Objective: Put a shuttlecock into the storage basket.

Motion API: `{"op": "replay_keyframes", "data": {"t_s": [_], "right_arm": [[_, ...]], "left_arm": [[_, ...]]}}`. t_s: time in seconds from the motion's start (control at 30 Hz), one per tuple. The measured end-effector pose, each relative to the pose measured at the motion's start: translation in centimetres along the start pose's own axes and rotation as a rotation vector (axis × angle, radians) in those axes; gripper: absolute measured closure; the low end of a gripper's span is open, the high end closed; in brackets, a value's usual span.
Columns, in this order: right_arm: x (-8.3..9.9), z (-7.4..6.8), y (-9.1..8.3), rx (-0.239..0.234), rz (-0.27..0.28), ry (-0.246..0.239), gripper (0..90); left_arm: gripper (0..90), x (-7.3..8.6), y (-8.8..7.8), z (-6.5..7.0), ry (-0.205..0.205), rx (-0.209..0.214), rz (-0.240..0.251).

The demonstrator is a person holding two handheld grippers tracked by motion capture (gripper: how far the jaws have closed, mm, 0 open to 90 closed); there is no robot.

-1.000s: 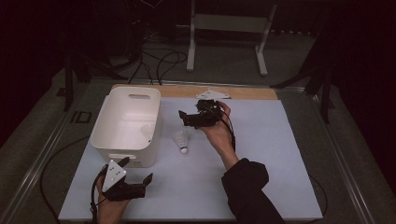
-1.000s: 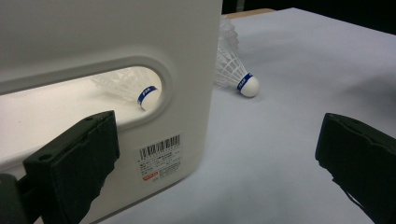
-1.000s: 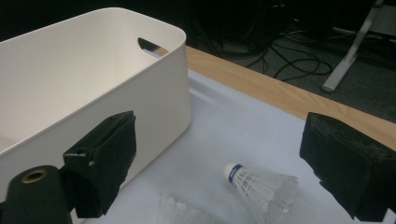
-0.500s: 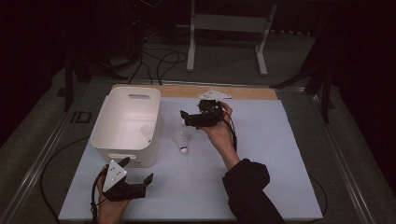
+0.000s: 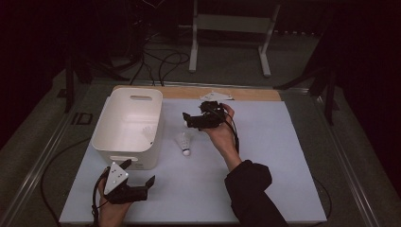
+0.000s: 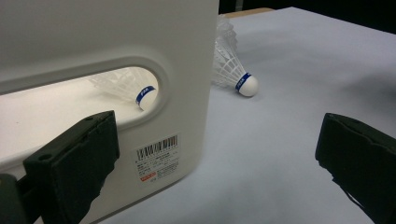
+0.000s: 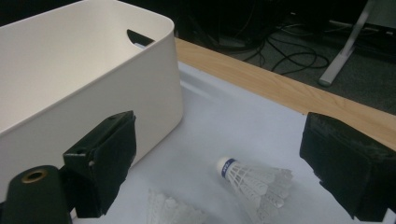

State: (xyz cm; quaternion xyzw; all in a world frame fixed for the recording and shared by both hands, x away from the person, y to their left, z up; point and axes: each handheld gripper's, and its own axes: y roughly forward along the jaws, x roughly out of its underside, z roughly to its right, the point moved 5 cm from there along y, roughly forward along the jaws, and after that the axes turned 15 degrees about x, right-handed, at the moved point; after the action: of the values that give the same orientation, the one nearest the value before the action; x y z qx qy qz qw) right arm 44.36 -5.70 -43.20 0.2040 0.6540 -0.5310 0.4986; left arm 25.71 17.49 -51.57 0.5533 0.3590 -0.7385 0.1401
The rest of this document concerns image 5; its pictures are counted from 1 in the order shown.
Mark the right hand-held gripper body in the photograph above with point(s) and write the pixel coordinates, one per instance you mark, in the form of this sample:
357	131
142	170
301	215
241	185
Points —
206	119

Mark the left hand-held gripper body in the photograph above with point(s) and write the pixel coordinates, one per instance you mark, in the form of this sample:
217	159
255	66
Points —
126	194

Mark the white shuttlecock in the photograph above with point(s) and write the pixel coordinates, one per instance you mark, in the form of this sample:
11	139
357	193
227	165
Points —
148	132
185	142

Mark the white plastic bin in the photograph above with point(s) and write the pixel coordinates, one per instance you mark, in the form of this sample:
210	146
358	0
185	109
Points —
126	119

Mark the person's right hand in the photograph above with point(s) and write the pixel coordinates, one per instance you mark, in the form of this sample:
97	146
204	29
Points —
222	138

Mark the person's left hand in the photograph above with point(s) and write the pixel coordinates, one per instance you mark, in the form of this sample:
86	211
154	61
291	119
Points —
112	214

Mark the white table mat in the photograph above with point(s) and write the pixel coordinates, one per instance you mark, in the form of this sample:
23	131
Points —
268	142

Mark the black metal stand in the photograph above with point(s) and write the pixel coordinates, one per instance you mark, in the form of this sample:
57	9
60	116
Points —
329	91
70	85

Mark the white metal stand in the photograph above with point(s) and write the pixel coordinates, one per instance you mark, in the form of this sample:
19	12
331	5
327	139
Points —
233	23

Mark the metal floor rail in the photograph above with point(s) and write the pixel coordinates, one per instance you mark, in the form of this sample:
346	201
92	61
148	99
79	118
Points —
38	170
346	164

